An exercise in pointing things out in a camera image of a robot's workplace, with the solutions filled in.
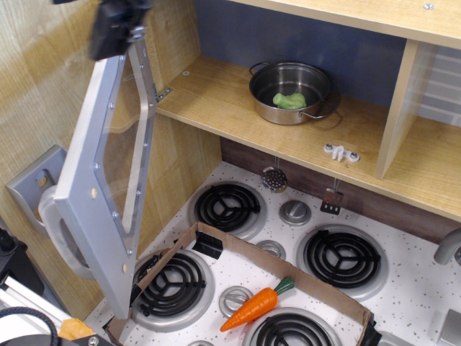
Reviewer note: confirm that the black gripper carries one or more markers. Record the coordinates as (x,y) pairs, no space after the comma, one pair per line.
(114,21)

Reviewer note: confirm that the grey toy microwave door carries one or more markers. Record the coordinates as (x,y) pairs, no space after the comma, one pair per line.
(93,214)

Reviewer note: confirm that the stainless steel pot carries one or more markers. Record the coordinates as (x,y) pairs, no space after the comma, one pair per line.
(268,79)

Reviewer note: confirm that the green toy vegetable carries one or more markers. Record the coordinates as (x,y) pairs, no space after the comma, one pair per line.
(290,102)

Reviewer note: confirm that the hanging toy strainer spoon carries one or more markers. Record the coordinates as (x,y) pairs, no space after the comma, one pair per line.
(273,178)

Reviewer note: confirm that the back left stove burner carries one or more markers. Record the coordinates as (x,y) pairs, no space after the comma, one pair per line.
(232,207)

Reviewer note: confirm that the stove burner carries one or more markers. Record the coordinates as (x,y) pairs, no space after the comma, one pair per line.
(291,326)
(232,207)
(346,258)
(178,296)

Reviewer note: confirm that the white door latch clip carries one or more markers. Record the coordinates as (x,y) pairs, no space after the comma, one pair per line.
(339,153)

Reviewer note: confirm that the black device at left edge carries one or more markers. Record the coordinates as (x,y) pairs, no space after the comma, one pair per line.
(16,264)

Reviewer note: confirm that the grey stove knob back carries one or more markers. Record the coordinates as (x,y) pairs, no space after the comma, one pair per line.
(295,213)

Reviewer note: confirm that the grey stove knob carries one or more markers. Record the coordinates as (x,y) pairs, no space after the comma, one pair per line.
(232,298)
(295,213)
(272,247)

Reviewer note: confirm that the grey stove knob middle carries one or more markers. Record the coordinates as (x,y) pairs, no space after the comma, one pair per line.
(272,247)

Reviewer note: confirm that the front left stove burner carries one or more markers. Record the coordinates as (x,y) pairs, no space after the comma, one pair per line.
(178,296)

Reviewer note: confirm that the hanging toy spatula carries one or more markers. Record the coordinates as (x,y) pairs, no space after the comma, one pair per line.
(332,199)

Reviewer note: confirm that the grey stove knob front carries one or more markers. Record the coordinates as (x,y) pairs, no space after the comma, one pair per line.
(232,298)

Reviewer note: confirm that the orange cloth piece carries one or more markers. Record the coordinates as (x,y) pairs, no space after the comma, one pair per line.
(73,329)

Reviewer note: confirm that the orange toy carrot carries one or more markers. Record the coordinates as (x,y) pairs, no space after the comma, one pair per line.
(257,306)

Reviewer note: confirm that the back right stove burner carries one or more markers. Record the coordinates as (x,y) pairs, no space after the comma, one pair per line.
(346,258)

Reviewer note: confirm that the front right stove burner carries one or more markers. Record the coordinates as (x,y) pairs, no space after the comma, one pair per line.
(291,326)

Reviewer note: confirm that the grey toy faucet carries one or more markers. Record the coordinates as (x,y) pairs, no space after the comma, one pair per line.
(449,248)

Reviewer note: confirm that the grey wall phone holder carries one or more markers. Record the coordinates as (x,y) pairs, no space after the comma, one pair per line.
(29,185)

